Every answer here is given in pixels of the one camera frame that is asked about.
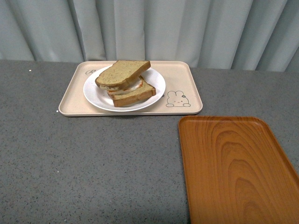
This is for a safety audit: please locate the wooden brown tray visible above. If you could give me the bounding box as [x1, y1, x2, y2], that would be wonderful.
[178, 116, 299, 224]

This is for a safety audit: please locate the fried egg filling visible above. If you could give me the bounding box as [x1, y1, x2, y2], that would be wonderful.
[107, 77, 143, 95]

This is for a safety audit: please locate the white round plate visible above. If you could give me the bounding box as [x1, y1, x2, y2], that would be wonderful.
[83, 66, 166, 112]

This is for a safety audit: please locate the pink rabbit tray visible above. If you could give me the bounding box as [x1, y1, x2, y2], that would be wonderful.
[58, 61, 203, 116]

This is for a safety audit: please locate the grey curtain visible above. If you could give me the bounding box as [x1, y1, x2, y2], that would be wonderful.
[0, 0, 299, 72]

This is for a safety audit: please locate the bread slice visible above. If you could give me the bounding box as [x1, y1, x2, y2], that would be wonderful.
[108, 76, 156, 107]
[95, 60, 151, 91]

